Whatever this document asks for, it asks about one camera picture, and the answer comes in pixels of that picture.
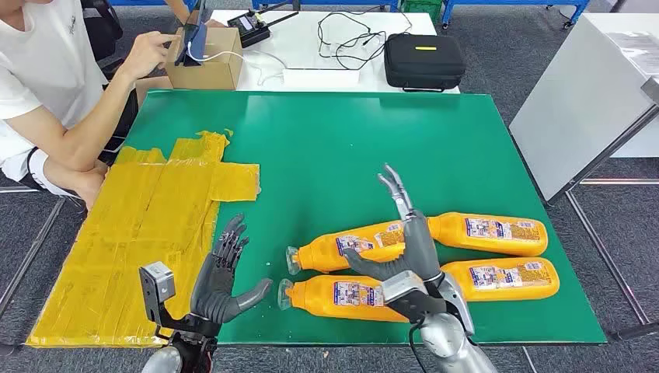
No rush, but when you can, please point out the white side table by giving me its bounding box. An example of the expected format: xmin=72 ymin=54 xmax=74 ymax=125
xmin=508 ymin=11 xmax=659 ymax=204

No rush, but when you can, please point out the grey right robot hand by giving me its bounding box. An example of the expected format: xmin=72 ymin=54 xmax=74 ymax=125
xmin=342 ymin=163 xmax=445 ymax=283

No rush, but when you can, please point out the person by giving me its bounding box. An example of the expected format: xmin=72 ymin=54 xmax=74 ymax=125
xmin=0 ymin=0 xmax=181 ymax=212

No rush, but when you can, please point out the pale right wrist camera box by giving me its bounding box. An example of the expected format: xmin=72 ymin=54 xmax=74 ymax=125
xmin=381 ymin=271 xmax=448 ymax=324

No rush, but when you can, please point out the blue metal rack frame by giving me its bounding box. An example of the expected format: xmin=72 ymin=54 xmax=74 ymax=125
xmin=442 ymin=0 xmax=591 ymax=30
xmin=108 ymin=0 xmax=199 ymax=12
xmin=252 ymin=0 xmax=400 ymax=12

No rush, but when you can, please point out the black radio with antennas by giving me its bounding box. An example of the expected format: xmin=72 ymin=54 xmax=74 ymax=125
xmin=227 ymin=9 xmax=300 ymax=49

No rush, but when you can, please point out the person's hand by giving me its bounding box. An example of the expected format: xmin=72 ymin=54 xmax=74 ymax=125
xmin=119 ymin=30 xmax=181 ymax=78

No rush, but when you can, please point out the black cable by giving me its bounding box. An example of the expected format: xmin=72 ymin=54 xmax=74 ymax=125
xmin=316 ymin=7 xmax=413 ymax=71

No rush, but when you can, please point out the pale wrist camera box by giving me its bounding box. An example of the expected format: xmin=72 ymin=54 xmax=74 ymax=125
xmin=381 ymin=271 xmax=448 ymax=324
xmin=138 ymin=261 xmax=177 ymax=326

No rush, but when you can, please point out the black office chair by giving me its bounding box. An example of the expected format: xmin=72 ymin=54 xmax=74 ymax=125
xmin=82 ymin=0 xmax=132 ymax=78

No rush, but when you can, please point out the black carrying case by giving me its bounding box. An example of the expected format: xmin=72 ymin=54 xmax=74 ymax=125
xmin=383 ymin=33 xmax=467 ymax=94

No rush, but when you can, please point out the grey metal table leg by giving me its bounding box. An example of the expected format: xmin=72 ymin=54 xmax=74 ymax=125
xmin=0 ymin=185 xmax=71 ymax=315
xmin=563 ymin=177 xmax=659 ymax=342

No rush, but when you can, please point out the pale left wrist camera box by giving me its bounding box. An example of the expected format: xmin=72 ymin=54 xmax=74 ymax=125
xmin=138 ymin=261 xmax=177 ymax=326

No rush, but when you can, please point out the white cable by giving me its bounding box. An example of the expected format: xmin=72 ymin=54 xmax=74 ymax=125
xmin=187 ymin=40 xmax=289 ymax=88

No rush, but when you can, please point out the green plastic crate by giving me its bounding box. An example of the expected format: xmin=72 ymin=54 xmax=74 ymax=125
xmin=400 ymin=0 xmax=444 ymax=23

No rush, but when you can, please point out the orange detergent bottle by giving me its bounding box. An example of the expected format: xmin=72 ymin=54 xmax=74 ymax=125
xmin=286 ymin=221 xmax=408 ymax=275
xmin=441 ymin=257 xmax=560 ymax=302
xmin=277 ymin=275 xmax=410 ymax=324
xmin=427 ymin=211 xmax=549 ymax=257

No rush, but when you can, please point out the tablet in blue case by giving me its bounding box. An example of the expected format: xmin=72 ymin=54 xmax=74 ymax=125
xmin=173 ymin=0 xmax=208 ymax=68

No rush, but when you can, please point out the white power strip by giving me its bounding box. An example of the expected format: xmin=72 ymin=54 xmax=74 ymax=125
xmin=281 ymin=68 xmax=361 ymax=89

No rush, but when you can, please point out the brown cardboard box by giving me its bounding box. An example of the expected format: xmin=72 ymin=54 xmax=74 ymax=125
xmin=164 ymin=26 xmax=244 ymax=91

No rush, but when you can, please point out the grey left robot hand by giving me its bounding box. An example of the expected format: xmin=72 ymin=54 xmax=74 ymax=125
xmin=189 ymin=214 xmax=274 ymax=326

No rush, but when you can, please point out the clear sheet of paper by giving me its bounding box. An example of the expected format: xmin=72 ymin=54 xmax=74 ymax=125
xmin=605 ymin=30 xmax=659 ymax=78

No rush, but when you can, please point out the yellow taped cardboard mat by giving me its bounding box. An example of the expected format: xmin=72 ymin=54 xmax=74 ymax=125
xmin=26 ymin=130 xmax=261 ymax=348

